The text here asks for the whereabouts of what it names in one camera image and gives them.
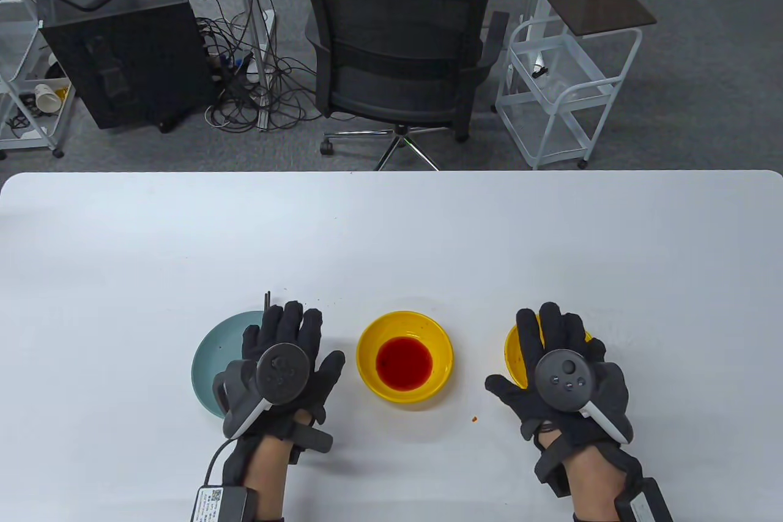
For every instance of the person's right hand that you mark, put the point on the person's right hand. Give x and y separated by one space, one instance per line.
550 332

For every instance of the person's left hand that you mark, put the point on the person's left hand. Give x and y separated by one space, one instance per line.
287 326

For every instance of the red soy sauce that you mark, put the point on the red soy sauce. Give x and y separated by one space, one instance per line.
404 363

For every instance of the person's right forearm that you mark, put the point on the person's right forearm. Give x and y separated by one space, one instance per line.
593 485

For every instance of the person's left forearm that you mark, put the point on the person's left forearm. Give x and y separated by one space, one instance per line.
269 476

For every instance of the yellow bowl holding dumpling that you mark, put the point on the yellow bowl holding dumpling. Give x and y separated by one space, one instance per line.
512 357

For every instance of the yellow bowl holding sauce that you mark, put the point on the yellow bowl holding sauce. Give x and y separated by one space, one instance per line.
370 375

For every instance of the grey white VR controller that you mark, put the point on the grey white VR controller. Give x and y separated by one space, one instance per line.
284 372
563 378

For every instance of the blue-green plate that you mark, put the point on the blue-green plate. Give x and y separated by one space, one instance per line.
217 350

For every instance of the white power strip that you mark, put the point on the white power strip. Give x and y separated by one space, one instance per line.
266 26

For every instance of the black computer tower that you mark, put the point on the black computer tower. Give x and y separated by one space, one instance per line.
122 57

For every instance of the black mesh office chair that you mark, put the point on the black mesh office chair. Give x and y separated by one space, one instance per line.
397 26

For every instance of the white shelf trolley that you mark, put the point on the white shelf trolley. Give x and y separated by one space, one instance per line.
24 142

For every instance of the white paper cup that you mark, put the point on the white paper cup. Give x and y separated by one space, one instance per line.
46 96

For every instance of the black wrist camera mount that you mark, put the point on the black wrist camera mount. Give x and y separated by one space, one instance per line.
315 439
550 470

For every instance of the aluminium post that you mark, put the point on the aluminium post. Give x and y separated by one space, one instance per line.
248 2

